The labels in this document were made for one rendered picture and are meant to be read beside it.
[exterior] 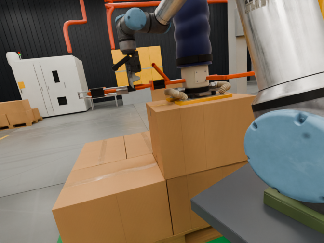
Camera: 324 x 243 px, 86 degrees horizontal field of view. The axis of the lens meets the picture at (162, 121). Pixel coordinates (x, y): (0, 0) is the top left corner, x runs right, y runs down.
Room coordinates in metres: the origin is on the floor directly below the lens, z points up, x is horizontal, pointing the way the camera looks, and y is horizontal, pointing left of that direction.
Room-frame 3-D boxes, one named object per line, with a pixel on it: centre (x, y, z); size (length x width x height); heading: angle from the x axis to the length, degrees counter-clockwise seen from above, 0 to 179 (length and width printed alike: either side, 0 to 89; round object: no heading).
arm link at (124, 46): (1.04, 0.14, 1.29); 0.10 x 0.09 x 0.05; 13
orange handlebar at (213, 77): (0.97, -0.08, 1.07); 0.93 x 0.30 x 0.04; 103
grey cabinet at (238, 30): (2.27, -1.11, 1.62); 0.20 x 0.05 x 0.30; 103
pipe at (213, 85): (1.14, -0.25, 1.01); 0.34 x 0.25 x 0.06; 103
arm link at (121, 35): (1.03, 0.13, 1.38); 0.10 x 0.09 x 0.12; 29
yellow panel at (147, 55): (8.78, 0.82, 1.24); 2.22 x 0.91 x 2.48; 102
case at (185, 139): (1.12, -0.23, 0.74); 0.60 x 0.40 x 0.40; 101
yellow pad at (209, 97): (1.04, -0.27, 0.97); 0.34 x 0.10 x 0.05; 103
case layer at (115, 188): (1.35, 0.13, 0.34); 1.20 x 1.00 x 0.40; 103
